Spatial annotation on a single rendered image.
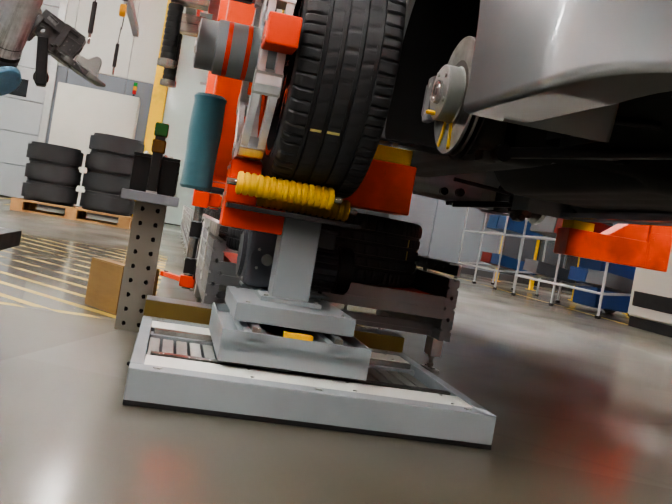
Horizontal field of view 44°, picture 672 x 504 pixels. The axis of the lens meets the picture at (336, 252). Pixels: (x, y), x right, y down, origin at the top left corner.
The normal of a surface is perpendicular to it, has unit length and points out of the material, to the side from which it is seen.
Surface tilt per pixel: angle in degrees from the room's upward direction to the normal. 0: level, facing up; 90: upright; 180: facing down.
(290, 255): 90
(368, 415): 90
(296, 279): 90
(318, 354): 90
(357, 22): 80
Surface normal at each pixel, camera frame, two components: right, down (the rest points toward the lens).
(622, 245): 0.19, 0.06
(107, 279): -0.67, -0.10
